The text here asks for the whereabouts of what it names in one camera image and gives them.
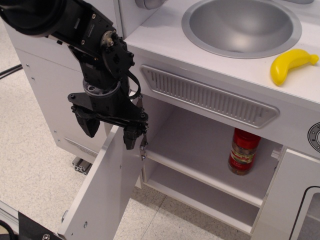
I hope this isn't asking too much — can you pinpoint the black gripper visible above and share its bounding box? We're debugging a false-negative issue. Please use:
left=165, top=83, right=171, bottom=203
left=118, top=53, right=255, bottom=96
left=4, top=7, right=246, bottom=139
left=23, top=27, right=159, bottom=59
left=68, top=84, right=149, bottom=150

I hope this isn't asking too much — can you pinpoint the white cabinet door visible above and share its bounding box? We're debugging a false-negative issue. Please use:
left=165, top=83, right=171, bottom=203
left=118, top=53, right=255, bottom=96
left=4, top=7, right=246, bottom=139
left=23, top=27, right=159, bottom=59
left=58, top=126, right=144, bottom=240

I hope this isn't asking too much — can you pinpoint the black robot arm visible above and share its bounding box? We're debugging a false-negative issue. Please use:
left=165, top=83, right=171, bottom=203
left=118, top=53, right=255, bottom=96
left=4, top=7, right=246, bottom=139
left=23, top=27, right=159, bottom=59
left=0, top=0, right=148, bottom=150

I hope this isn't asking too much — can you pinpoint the white toy kitchen cabinet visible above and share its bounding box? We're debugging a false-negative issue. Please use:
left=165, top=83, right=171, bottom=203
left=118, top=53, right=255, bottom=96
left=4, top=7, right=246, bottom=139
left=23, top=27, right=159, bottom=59
left=119, top=0, right=320, bottom=240

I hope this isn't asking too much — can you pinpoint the grey vent grille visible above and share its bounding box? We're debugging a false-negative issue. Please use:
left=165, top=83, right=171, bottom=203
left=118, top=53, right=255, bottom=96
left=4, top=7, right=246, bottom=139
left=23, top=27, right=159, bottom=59
left=140, top=65, right=280, bottom=129

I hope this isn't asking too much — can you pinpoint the white toy fridge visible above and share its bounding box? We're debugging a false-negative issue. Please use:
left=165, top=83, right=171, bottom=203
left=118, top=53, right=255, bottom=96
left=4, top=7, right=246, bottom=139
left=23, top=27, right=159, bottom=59
left=2, top=0, right=133, bottom=161

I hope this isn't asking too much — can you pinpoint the red spice bottle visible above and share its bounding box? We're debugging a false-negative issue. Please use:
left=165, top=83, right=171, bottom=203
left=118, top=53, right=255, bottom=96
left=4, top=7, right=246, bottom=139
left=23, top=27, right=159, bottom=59
left=228, top=128, right=261, bottom=176

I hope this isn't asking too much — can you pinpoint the silver round sink bowl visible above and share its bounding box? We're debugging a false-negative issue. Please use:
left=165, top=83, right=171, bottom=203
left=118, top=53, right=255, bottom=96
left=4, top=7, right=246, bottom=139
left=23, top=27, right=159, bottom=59
left=181, top=0, right=302, bottom=59

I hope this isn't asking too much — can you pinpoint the yellow toy banana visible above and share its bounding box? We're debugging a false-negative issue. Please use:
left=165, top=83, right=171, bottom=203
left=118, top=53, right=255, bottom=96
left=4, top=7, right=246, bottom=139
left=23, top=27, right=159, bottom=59
left=270, top=49, right=320, bottom=86

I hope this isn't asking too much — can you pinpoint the white oven door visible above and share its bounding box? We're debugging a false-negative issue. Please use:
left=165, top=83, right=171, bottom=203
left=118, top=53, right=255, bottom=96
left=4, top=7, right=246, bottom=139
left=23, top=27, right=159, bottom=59
left=252, top=148, right=320, bottom=240

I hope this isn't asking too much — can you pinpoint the black round dial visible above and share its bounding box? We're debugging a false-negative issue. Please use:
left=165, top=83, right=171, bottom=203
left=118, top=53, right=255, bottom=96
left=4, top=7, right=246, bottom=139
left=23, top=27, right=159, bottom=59
left=307, top=122, right=320, bottom=152

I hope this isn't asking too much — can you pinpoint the aluminium extrusion rail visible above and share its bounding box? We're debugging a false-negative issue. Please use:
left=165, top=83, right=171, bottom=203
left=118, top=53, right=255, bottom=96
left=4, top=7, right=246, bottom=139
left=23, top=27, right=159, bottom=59
left=72, top=157, right=93, bottom=176

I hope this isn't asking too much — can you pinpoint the black floor cable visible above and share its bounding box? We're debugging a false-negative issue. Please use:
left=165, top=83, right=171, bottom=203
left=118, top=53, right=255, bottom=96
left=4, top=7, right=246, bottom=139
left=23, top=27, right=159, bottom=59
left=0, top=63, right=23, bottom=80

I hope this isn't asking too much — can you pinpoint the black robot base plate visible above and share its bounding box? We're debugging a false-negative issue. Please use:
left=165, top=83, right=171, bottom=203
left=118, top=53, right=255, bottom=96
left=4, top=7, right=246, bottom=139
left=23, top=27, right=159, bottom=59
left=0, top=211, right=66, bottom=240

